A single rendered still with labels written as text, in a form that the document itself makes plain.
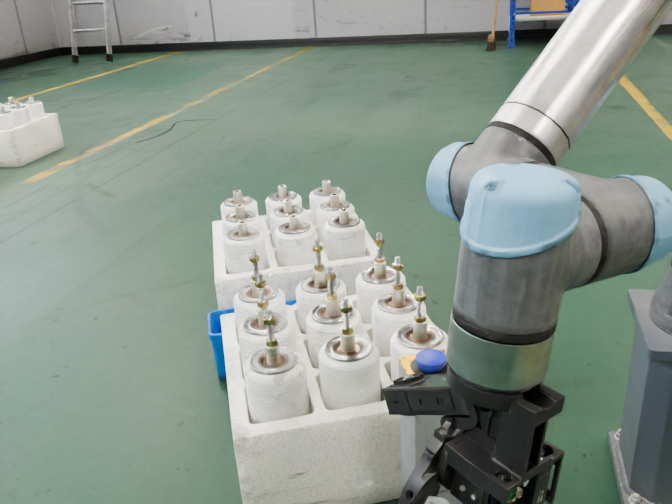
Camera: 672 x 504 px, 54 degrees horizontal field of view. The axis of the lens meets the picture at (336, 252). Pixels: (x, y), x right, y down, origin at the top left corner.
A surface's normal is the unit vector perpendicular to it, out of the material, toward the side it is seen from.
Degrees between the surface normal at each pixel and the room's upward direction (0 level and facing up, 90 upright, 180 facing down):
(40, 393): 0
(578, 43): 47
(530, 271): 90
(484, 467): 6
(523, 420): 85
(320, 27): 90
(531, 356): 91
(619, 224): 60
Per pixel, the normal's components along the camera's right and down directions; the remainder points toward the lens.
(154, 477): -0.06, -0.91
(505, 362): -0.11, 0.39
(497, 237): -0.57, 0.25
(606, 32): -0.04, -0.14
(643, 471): -0.85, 0.25
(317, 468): 0.21, 0.38
